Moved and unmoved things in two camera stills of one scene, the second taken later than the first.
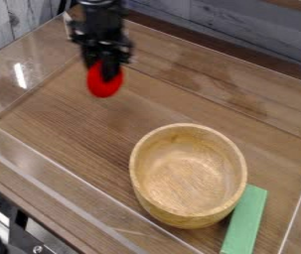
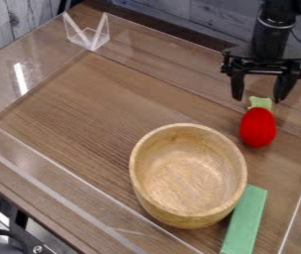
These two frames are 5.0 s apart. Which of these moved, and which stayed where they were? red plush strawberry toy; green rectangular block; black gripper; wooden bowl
Moved: red plush strawberry toy; black gripper
Stayed: wooden bowl; green rectangular block
